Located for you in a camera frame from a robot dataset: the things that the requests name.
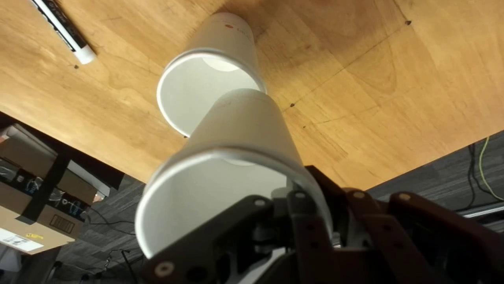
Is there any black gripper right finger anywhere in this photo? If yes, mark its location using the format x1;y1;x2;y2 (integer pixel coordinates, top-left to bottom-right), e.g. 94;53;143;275
288;168;504;284

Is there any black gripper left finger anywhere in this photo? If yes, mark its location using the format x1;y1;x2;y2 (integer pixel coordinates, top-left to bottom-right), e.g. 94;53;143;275
141;196;289;284

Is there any white foam cup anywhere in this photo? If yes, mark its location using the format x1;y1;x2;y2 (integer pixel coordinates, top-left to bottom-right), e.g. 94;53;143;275
156;13;266;136
135;89;332;258

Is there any black and white marker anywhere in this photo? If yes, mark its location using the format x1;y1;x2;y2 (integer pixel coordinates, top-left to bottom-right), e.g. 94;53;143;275
30;0;96;65

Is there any white foam cup at edge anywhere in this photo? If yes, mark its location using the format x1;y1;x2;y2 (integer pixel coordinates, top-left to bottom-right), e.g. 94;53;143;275
156;13;266;136

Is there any cardboard box on floor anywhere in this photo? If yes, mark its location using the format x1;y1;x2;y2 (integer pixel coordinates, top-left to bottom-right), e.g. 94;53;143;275
0;125;110;254

